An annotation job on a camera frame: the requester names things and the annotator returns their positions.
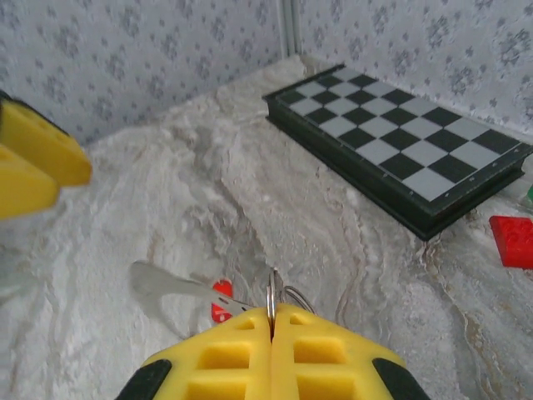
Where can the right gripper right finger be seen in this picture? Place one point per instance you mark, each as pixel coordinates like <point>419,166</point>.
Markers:
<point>320,362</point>

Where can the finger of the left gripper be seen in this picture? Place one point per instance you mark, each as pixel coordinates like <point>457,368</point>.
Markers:
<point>46,146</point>
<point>21,187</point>

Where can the green toy brick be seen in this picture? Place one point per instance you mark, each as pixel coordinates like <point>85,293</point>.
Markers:
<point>529,198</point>

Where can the black grey chessboard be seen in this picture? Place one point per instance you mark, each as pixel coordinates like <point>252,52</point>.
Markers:
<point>395,125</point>

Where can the red sloped toy brick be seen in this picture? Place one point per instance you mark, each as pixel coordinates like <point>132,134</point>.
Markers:
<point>514,239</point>

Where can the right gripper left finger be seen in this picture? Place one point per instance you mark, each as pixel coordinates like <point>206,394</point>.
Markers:
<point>225,362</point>

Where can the aluminium frame post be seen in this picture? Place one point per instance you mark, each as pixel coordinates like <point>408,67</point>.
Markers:
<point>291,25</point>

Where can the red plastic key tag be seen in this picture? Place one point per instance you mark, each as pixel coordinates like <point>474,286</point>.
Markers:
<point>222,288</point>

